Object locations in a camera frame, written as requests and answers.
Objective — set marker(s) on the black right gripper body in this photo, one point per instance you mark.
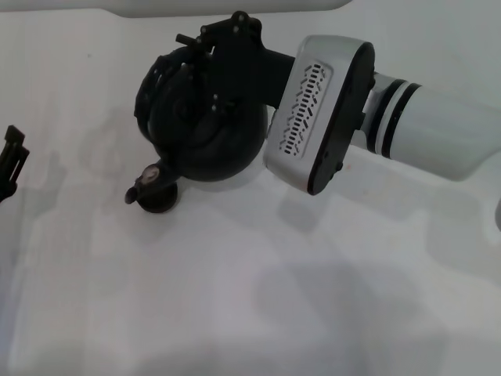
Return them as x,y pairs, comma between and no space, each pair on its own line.
250,74

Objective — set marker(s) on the small dark teacup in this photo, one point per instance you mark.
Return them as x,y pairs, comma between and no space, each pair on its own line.
160,203

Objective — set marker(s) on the black round teapot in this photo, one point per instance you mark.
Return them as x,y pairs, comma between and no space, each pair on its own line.
219,152

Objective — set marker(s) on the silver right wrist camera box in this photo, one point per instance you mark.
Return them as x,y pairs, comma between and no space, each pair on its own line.
305,113

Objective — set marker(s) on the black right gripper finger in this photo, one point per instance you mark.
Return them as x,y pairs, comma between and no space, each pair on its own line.
207,37
215,102

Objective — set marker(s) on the white rounded panel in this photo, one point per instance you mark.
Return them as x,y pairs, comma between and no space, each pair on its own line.
195,4

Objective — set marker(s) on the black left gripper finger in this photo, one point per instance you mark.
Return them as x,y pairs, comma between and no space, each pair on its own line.
13,164

